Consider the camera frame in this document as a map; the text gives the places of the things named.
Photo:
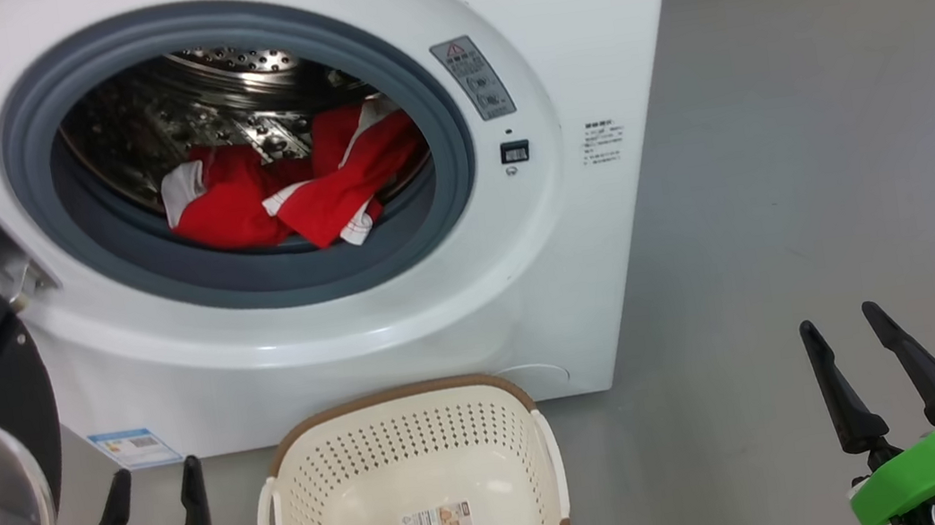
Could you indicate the black door latch socket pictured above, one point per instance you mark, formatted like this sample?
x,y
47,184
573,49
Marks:
x,y
514,152

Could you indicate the blue energy label sticker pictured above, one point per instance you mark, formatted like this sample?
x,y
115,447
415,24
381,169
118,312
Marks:
x,y
135,449

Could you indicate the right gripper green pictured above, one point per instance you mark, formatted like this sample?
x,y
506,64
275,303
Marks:
x,y
928,468

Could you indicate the red and white garment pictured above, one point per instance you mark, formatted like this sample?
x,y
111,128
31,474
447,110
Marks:
x,y
332,190

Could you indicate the cream perforated basket brown rim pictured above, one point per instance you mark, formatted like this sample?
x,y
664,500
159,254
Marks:
x,y
323,471

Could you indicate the grey warning sticker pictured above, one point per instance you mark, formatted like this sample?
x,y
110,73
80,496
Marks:
x,y
473,78

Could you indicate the round white filter cover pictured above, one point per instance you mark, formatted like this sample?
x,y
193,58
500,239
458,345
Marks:
x,y
537,378

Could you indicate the white front-load washing machine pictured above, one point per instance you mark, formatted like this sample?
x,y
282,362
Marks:
x,y
585,57

